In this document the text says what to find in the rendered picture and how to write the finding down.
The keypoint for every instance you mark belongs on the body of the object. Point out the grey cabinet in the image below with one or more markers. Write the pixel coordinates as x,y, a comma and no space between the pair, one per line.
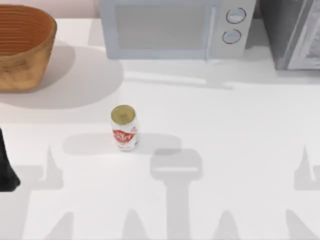
295,32

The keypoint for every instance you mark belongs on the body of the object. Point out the red and white can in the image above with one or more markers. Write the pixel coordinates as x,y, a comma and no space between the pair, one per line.
124,130

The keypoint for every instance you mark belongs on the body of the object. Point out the pale microwave oven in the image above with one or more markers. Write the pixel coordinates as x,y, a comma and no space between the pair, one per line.
247,30

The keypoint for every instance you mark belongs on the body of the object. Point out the brown woven basket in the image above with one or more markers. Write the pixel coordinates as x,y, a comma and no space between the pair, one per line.
22,50

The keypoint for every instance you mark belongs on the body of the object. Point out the microwave oven door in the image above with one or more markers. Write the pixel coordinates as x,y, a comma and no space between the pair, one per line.
160,28

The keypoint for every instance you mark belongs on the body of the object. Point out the microwave knob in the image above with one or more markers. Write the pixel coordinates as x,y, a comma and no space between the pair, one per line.
231,36
235,15

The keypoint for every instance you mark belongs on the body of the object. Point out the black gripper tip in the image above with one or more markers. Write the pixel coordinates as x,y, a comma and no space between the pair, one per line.
6,172

